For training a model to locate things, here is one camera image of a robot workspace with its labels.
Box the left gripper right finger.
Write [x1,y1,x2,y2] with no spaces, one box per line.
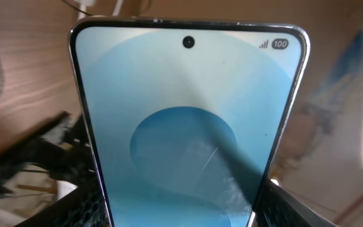
[255,180,337,227]

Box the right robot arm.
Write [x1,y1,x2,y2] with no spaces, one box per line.
[0,112,96,198]

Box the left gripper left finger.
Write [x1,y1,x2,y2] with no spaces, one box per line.
[14,178,107,227]

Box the blue screen Galaxy smartphone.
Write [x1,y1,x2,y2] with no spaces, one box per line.
[69,16,310,226]

